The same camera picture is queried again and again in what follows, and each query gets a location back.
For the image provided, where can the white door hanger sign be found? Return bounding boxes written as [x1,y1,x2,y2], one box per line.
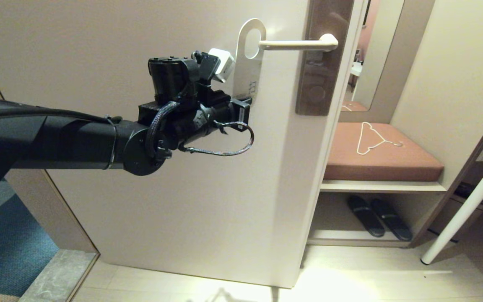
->
[232,18,267,105]

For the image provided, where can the white table leg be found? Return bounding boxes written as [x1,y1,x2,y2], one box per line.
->
[420,105,483,266]

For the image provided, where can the brown bench cushion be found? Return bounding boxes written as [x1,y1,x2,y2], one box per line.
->
[323,122,444,183]

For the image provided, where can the dark slipper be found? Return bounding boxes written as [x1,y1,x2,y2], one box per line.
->
[347,196,385,239]
[370,198,413,242]

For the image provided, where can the white wire clothes hanger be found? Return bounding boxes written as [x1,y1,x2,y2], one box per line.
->
[356,122,403,156]

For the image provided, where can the cream lever door handle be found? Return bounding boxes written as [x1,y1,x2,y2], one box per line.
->
[259,34,339,52]

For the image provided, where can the taupe framed wall mirror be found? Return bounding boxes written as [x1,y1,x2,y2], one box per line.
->
[337,0,436,125]

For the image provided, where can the brown door lock plate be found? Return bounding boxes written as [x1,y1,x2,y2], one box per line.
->
[295,0,355,116]

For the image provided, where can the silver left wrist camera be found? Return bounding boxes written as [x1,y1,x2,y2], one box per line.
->
[208,48,236,83]

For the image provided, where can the white room door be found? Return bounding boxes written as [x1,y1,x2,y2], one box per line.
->
[0,0,353,290]

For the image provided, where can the braided left arm cable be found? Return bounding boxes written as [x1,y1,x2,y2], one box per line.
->
[145,101,255,157]

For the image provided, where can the smooth black left arm cable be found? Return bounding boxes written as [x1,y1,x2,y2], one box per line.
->
[0,107,122,124]

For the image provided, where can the cream bench shelf unit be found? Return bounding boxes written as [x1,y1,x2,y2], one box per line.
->
[306,180,447,249]

